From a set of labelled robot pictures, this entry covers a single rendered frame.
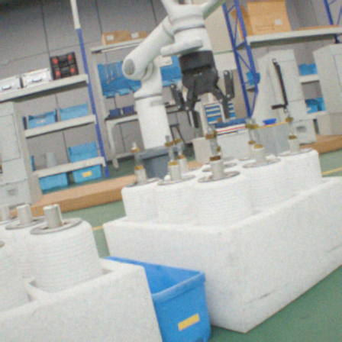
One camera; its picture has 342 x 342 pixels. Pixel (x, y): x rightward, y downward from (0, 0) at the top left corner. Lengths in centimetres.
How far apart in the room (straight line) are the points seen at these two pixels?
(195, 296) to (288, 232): 21
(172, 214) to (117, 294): 30
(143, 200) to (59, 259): 38
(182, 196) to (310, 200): 24
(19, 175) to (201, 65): 227
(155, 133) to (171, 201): 63
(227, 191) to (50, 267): 32
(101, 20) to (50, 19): 113
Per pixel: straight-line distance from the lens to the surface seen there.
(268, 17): 634
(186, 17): 93
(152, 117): 143
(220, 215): 73
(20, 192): 297
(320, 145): 323
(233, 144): 305
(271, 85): 336
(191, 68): 91
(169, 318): 67
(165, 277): 79
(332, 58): 354
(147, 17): 975
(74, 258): 57
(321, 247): 89
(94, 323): 56
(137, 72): 143
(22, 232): 67
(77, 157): 558
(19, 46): 970
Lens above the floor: 34
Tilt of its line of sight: 5 degrees down
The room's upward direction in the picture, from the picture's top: 12 degrees counter-clockwise
